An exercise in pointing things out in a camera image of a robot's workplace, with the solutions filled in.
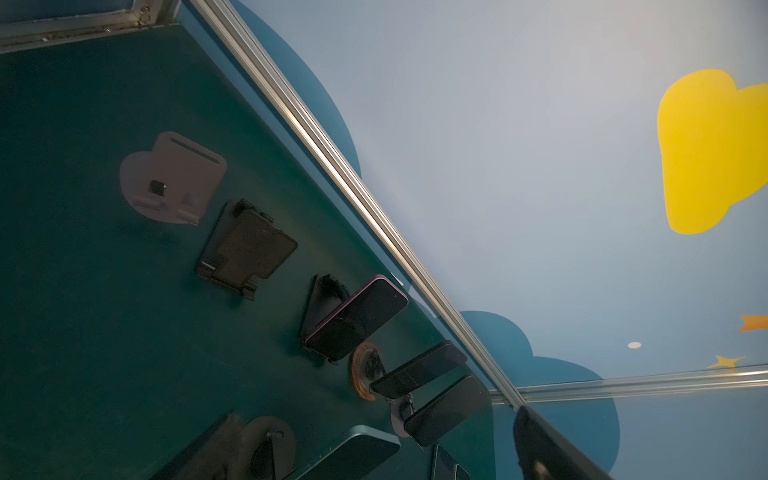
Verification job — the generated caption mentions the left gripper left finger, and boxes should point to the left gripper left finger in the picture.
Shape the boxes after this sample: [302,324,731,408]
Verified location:
[151,411,244,480]

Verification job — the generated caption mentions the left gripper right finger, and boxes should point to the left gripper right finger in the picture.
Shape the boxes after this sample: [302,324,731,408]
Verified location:
[513,406,611,480]

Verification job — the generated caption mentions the grey round stand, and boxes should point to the grey round stand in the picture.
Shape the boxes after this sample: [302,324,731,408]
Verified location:
[389,394,415,438]
[232,416,297,479]
[119,131,227,226]

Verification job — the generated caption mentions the dark phone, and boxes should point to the dark phone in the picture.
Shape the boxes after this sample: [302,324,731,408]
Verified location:
[404,375,491,447]
[369,340,468,400]

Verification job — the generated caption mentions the light blue phone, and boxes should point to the light blue phone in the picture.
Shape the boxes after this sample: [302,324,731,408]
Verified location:
[287,425,401,480]

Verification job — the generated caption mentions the black folding phone stand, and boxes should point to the black folding phone stand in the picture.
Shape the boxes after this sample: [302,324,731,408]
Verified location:
[195,199,298,301]

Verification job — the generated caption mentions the pink-edged phone back left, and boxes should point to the pink-edged phone back left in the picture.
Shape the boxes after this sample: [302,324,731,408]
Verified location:
[301,275,409,363]

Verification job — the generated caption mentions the round wooden phone stand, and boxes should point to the round wooden phone stand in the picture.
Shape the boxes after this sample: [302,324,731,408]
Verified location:
[349,342,386,402]

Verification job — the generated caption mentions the black stand back left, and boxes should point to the black stand back left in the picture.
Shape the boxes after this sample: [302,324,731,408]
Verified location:
[299,274,350,343]

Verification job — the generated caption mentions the horizontal aluminium frame bar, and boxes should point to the horizontal aluminium frame bar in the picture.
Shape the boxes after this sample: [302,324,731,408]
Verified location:
[192,1,526,409]

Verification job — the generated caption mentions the right aluminium frame post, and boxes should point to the right aluminium frame post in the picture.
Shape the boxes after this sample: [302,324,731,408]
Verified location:
[518,364,767,404]

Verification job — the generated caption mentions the aluminium frame post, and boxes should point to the aluminium frame post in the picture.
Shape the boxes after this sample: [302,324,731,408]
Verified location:
[518,364,767,404]
[1,1,180,54]

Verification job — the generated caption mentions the left aluminium frame post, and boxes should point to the left aluminium frame post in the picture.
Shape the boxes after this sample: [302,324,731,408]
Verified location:
[1,1,180,54]

